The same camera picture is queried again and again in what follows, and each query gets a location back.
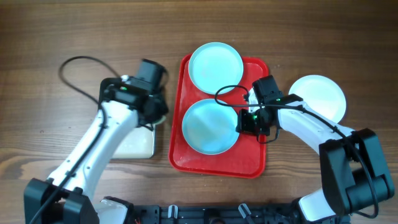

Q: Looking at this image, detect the light blue plate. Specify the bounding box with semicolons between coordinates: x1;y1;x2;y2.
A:
182;99;239;156

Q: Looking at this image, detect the white plate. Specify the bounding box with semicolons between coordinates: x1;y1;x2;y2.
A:
289;75;346;123

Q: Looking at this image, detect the pale green plate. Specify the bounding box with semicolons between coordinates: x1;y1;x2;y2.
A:
188;42;244;95

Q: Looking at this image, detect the green yellow sponge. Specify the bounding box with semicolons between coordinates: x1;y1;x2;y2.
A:
153;115;167;125

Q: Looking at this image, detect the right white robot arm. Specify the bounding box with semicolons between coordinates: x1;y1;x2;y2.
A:
236;93;395;222

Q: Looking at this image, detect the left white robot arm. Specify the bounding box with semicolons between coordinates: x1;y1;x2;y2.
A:
24;76;168;223

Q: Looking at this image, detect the black tray with soapy water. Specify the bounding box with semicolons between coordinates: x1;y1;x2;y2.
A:
113;126;156;159

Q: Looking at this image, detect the red plastic tray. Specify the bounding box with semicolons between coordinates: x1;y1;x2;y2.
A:
169;54;266;179

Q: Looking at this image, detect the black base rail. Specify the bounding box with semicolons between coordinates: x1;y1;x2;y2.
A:
126;203;300;224

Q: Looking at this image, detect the left black cable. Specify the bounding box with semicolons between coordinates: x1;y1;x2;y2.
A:
27;55;170;224

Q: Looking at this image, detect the black cable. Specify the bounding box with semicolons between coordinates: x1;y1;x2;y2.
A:
214;85;379;219
27;55;170;224

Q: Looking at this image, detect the right black cable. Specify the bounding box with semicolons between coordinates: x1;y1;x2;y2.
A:
214;85;379;219

